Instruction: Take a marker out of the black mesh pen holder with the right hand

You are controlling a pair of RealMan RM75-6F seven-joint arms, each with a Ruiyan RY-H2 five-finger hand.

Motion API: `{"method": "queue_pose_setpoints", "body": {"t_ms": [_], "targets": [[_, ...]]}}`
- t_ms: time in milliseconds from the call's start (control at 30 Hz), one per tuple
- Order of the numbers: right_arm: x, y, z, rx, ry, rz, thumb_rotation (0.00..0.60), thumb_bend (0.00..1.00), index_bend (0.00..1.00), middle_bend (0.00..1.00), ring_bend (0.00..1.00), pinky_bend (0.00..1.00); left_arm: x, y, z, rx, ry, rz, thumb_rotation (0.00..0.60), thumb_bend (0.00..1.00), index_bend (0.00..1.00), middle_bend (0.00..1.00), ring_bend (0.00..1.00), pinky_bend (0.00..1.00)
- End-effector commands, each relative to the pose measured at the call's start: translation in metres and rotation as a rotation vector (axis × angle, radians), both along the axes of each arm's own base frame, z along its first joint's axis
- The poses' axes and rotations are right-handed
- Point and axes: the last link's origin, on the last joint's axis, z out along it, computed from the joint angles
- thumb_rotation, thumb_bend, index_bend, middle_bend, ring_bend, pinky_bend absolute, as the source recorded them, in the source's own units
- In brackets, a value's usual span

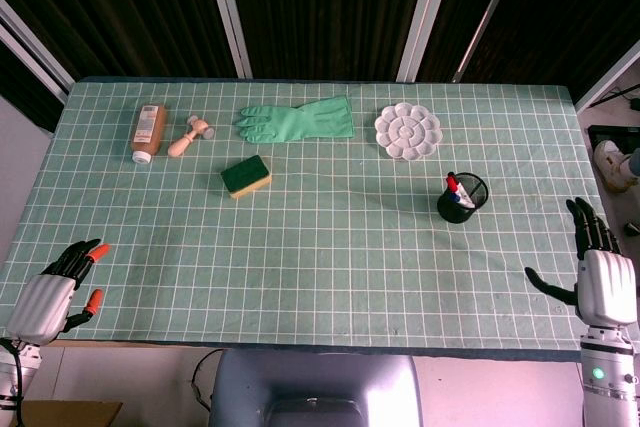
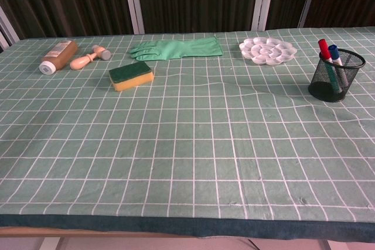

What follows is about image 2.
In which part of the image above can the blue cap marker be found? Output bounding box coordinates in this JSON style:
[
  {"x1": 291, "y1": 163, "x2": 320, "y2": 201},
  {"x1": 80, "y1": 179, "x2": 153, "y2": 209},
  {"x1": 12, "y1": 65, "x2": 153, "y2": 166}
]
[{"x1": 328, "y1": 44, "x2": 351, "y2": 87}]

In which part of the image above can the red cap marker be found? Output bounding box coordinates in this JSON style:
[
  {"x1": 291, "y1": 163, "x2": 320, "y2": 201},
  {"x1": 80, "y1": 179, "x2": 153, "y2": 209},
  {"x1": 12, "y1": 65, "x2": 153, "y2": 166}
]
[{"x1": 318, "y1": 39, "x2": 343, "y2": 94}]

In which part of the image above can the black mesh pen cup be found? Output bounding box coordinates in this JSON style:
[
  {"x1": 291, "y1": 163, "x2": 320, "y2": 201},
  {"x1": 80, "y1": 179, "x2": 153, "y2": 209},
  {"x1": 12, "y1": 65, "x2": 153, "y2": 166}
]
[{"x1": 308, "y1": 47, "x2": 367, "y2": 103}]

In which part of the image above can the green white-grid tablecloth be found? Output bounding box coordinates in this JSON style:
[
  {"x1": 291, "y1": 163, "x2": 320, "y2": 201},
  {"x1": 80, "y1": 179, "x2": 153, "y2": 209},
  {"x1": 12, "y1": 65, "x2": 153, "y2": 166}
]
[{"x1": 0, "y1": 26, "x2": 375, "y2": 239}]

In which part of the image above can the green rubber glove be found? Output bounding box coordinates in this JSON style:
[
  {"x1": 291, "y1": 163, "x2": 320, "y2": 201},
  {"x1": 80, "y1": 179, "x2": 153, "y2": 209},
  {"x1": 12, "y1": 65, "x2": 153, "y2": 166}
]
[{"x1": 129, "y1": 36, "x2": 224, "y2": 61}]

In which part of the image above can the yellow sponge green scourer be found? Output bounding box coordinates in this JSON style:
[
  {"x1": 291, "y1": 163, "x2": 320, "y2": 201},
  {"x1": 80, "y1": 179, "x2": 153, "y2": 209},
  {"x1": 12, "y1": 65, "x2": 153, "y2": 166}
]
[{"x1": 108, "y1": 61, "x2": 155, "y2": 93}]

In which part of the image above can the white flower paint palette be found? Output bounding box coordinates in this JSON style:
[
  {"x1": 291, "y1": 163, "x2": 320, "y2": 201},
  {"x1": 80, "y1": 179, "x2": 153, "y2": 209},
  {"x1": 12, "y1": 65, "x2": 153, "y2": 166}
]
[{"x1": 238, "y1": 36, "x2": 296, "y2": 66}]

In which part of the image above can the wooden stamp grey head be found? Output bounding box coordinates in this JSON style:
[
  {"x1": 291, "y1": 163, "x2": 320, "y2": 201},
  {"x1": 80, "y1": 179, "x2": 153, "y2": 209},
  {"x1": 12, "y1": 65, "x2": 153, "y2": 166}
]
[{"x1": 69, "y1": 44, "x2": 113, "y2": 71}]

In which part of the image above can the brown bottle white cap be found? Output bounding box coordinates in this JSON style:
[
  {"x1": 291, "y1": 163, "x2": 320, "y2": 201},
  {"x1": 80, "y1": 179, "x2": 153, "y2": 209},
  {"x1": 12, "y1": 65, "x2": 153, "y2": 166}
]
[{"x1": 39, "y1": 39, "x2": 79, "y2": 76}]

